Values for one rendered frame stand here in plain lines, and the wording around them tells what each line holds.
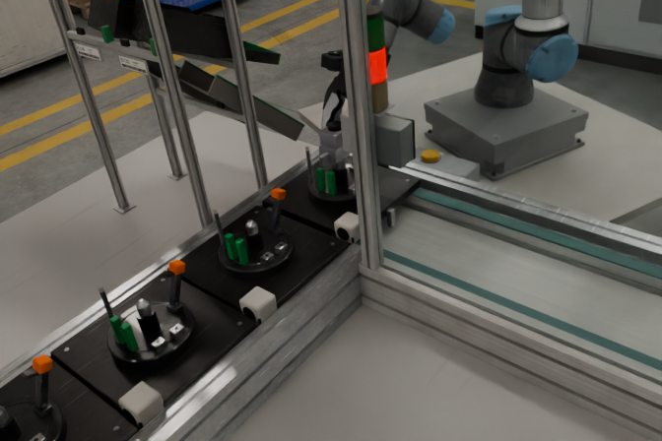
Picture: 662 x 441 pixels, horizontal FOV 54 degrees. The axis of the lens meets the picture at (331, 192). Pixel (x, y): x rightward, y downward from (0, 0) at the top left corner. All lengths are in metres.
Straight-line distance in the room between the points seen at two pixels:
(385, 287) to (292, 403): 0.26
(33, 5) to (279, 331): 4.42
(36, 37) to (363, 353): 4.46
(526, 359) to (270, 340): 0.41
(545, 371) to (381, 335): 0.29
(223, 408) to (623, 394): 0.59
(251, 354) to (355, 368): 0.19
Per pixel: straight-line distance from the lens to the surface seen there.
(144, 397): 1.02
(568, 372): 1.08
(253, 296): 1.12
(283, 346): 1.11
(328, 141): 1.29
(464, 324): 1.12
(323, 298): 1.14
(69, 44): 1.50
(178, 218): 1.59
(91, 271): 1.51
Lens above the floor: 1.72
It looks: 33 degrees down
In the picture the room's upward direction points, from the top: 7 degrees counter-clockwise
